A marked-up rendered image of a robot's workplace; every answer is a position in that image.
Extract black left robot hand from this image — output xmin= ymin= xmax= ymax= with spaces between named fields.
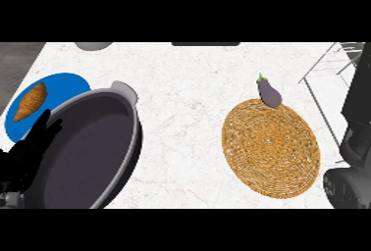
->
xmin=0 ymin=109 xmax=66 ymax=194

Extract round woven wicker placemat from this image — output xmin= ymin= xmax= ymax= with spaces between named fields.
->
xmin=221 ymin=97 xmax=323 ymax=200

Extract large grey pot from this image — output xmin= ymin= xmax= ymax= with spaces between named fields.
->
xmin=24 ymin=79 xmax=146 ymax=210

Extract brown croissant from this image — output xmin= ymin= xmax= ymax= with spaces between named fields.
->
xmin=12 ymin=81 xmax=49 ymax=124

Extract blue round plate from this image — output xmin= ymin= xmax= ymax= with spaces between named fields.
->
xmin=5 ymin=72 xmax=94 ymax=144

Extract grey rounded object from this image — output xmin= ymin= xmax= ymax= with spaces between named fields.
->
xmin=75 ymin=41 xmax=114 ymax=52

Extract purple eggplant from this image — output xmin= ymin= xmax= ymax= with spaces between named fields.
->
xmin=256 ymin=73 xmax=284 ymax=109

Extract wire tiered shelf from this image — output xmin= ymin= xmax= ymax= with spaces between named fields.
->
xmin=298 ymin=41 xmax=366 ymax=165

